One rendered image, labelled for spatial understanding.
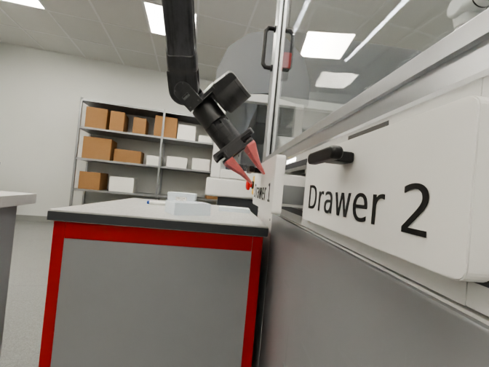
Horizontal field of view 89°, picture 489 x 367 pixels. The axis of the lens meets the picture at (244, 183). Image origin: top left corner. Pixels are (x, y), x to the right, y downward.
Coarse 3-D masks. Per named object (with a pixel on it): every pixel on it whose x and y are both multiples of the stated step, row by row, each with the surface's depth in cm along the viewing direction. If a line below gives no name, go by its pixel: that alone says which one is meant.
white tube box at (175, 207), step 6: (168, 204) 79; (174, 204) 75; (180, 204) 76; (186, 204) 77; (192, 204) 78; (198, 204) 80; (204, 204) 81; (210, 204) 82; (168, 210) 79; (174, 210) 75; (180, 210) 76; (186, 210) 77; (192, 210) 78; (198, 210) 80; (204, 210) 81
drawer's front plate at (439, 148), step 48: (480, 96) 14; (336, 144) 32; (384, 144) 22; (432, 144) 17; (480, 144) 14; (384, 192) 22; (432, 192) 17; (480, 192) 14; (384, 240) 21; (432, 240) 16; (480, 240) 14
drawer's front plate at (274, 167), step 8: (272, 160) 49; (280, 160) 45; (264, 168) 58; (272, 168) 48; (280, 168) 45; (256, 176) 70; (264, 176) 57; (272, 176) 47; (280, 176) 45; (256, 184) 69; (264, 184) 56; (272, 184) 47; (280, 184) 45; (272, 192) 46; (280, 192) 45; (256, 200) 66; (264, 200) 54; (272, 200) 45; (280, 200) 45; (264, 208) 53; (272, 208) 45; (280, 208) 45
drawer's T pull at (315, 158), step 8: (320, 152) 28; (328, 152) 25; (336, 152) 25; (344, 152) 27; (312, 160) 30; (320, 160) 28; (328, 160) 27; (336, 160) 27; (344, 160) 27; (352, 160) 27
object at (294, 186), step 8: (288, 176) 47; (296, 176) 47; (304, 176) 48; (288, 184) 47; (296, 184) 47; (304, 184) 47; (288, 192) 47; (296, 192) 47; (288, 200) 47; (296, 200) 47
